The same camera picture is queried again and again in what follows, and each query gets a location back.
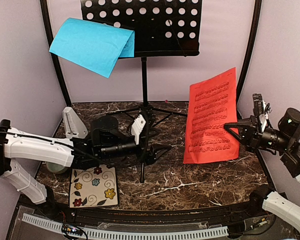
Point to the blue sheet music page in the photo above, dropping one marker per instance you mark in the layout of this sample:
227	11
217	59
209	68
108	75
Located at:
94	46

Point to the right black frame post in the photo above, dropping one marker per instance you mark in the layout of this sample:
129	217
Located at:
244	71

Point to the white metronome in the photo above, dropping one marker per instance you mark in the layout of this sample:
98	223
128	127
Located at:
73	125

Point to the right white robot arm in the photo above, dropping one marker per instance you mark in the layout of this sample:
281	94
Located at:
284	202

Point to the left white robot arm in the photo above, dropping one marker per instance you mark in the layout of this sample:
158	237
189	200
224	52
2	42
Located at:
15	144

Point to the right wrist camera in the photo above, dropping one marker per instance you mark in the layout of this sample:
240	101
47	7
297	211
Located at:
261	109

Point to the small green circuit board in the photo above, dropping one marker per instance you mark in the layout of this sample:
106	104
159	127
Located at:
71	231

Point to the square floral ceramic plate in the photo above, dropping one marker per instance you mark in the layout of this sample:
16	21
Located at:
95	187

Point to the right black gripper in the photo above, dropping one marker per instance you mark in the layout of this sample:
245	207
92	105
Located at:
251	133

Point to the white slotted cable duct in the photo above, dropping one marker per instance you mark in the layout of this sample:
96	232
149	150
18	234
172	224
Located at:
111	231

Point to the left black frame post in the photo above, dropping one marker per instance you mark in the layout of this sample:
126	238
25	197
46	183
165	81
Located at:
55	59

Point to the pale green ceramic bowl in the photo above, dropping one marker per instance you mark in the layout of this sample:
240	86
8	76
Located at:
55	168

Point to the red sheet music page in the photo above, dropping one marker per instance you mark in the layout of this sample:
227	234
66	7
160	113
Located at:
212	104

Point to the black frame post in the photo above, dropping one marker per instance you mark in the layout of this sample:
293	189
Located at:
55	59
244	71

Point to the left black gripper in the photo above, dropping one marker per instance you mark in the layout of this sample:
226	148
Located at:
143	156

